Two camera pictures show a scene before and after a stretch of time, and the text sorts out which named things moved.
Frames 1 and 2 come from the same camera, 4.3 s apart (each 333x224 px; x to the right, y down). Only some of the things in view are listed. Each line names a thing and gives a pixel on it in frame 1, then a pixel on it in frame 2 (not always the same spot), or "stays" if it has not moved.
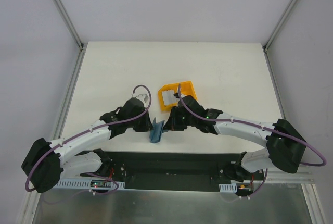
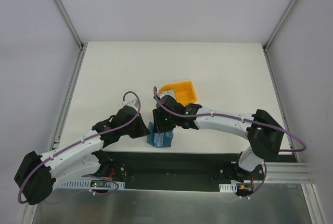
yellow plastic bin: [187, 89] stays
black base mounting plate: [173, 171] stays
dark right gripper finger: [171, 124] → [159, 123]
